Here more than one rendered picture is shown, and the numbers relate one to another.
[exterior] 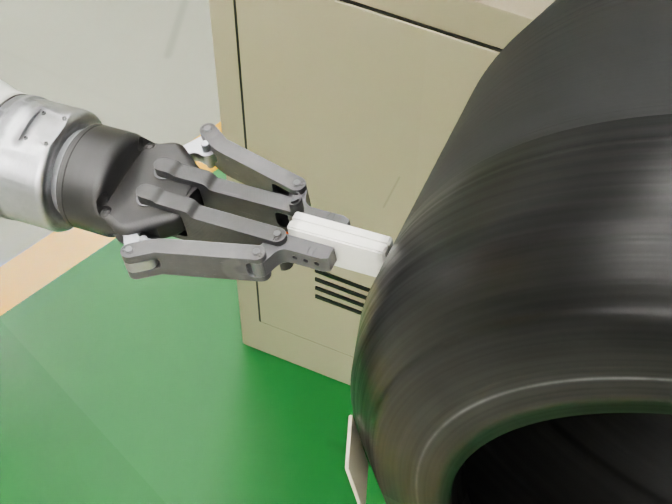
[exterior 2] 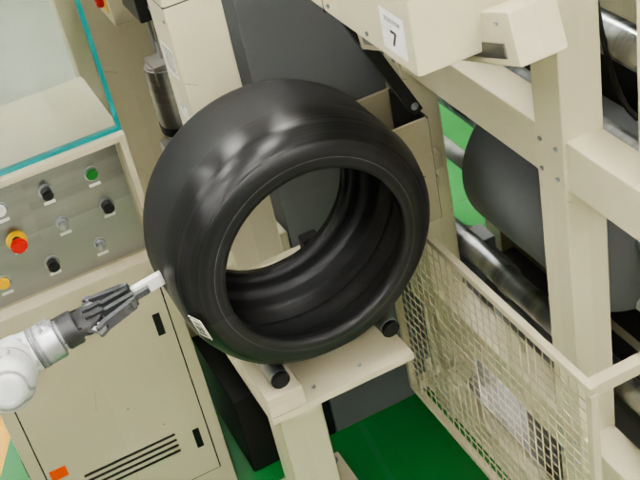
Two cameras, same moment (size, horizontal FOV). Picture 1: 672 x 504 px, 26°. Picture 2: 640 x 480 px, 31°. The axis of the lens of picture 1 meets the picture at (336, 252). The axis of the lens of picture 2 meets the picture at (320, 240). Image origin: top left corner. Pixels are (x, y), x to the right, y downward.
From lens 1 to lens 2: 1.63 m
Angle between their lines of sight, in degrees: 35
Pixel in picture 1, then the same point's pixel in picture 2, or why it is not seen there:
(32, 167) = (51, 333)
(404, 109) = (81, 355)
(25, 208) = (56, 349)
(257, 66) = not seen: hidden behind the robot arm
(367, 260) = (157, 280)
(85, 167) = (66, 322)
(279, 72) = not seen: hidden behind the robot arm
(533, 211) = (195, 196)
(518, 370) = (221, 230)
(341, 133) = (63, 390)
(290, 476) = not seen: outside the picture
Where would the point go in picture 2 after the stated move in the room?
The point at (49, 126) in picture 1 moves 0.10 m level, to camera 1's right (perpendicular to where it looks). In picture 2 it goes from (45, 324) to (81, 295)
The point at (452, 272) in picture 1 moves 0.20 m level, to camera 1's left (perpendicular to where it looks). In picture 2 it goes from (190, 227) to (115, 285)
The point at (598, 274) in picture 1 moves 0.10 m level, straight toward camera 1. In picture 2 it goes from (219, 190) to (244, 211)
